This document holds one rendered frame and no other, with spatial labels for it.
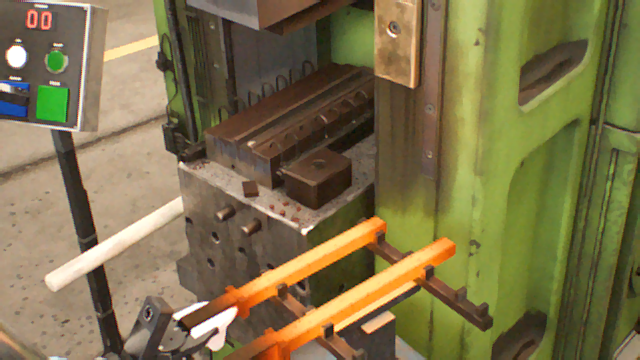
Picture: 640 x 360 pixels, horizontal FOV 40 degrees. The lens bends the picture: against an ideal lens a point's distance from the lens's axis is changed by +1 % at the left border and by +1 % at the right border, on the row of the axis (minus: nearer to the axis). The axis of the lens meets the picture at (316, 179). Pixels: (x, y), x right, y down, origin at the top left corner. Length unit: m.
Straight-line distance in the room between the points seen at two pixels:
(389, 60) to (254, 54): 0.51
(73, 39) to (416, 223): 0.85
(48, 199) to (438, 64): 2.27
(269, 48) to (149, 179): 1.59
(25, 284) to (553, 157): 1.89
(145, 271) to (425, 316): 1.42
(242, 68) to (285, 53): 0.14
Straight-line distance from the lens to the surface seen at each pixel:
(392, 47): 1.57
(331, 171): 1.72
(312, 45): 2.16
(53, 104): 2.02
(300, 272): 1.44
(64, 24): 2.02
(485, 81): 1.50
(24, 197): 3.59
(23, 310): 3.06
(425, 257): 1.46
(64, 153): 2.25
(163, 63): 2.13
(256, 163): 1.78
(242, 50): 1.98
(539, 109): 1.71
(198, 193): 1.89
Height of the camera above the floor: 1.94
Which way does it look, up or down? 34 degrees down
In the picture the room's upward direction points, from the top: 3 degrees counter-clockwise
